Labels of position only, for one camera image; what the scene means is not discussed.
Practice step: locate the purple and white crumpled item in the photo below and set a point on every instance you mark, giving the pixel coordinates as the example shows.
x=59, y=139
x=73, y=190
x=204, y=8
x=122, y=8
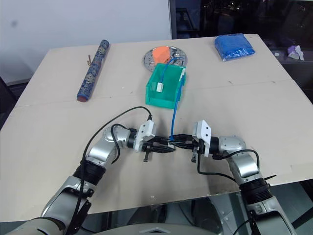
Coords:
x=293, y=50

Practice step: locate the orange foam block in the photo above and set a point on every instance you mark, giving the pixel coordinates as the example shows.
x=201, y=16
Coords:
x=160, y=54

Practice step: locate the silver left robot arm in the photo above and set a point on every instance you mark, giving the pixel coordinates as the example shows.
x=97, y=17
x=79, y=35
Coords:
x=97, y=151

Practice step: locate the round silver metal plate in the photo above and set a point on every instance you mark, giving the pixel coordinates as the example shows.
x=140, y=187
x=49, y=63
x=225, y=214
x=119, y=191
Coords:
x=149, y=60

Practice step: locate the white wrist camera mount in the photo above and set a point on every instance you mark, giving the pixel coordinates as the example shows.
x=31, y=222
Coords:
x=204, y=129
x=146, y=129

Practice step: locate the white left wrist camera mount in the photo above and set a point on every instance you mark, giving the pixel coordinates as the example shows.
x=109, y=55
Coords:
x=146, y=129

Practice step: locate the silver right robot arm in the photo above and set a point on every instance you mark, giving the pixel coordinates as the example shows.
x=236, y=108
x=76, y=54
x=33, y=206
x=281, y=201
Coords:
x=244, y=166

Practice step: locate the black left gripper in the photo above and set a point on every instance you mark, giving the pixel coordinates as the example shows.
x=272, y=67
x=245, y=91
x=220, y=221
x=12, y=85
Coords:
x=150, y=147

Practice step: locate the blue patterned rolled scroll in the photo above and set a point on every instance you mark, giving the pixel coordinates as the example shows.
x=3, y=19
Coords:
x=94, y=69

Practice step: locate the green plastic bin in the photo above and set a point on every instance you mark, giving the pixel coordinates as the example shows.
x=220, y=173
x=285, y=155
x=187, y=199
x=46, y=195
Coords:
x=171, y=85

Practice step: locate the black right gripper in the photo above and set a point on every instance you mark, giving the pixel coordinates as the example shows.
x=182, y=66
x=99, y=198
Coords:
x=198, y=147

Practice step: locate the small white scrap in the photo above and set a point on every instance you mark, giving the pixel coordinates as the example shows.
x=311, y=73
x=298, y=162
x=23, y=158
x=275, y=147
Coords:
x=277, y=54

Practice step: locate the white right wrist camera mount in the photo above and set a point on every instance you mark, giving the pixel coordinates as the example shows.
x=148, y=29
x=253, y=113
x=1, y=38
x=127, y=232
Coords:
x=204, y=129

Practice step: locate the grey robot torso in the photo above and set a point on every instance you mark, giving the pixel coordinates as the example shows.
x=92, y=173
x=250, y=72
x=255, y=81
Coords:
x=146, y=230

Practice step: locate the blue cloth in plastic bag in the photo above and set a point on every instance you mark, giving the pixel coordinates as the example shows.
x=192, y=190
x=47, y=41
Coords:
x=233, y=46

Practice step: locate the small brown scroll tie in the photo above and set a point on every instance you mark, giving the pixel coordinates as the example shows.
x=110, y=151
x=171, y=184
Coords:
x=88, y=61

